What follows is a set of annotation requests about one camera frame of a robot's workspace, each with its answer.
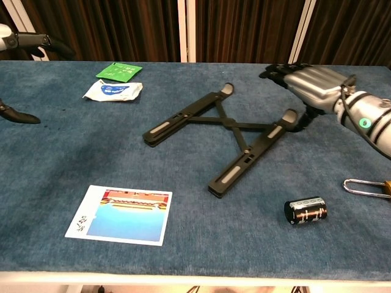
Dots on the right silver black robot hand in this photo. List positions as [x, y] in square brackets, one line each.
[314, 85]

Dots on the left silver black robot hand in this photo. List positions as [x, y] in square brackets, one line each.
[30, 39]

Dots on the black folding stand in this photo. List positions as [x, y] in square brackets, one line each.
[171, 125]

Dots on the dark pleated curtain panel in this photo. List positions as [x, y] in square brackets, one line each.
[351, 30]
[244, 30]
[107, 27]

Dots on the green sachet packet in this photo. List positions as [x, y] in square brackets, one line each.
[117, 71]

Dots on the white blue wet wipes pack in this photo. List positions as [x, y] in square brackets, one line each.
[114, 90]

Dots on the silver padlock shackle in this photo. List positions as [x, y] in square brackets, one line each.
[360, 182]

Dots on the blue felt table cover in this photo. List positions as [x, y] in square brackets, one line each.
[91, 146]

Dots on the black cylindrical capacitor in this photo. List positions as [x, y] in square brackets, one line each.
[305, 212]

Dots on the picture postcard with blue image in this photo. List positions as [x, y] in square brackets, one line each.
[125, 219]

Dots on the white partition frame post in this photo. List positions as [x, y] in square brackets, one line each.
[302, 30]
[21, 21]
[186, 30]

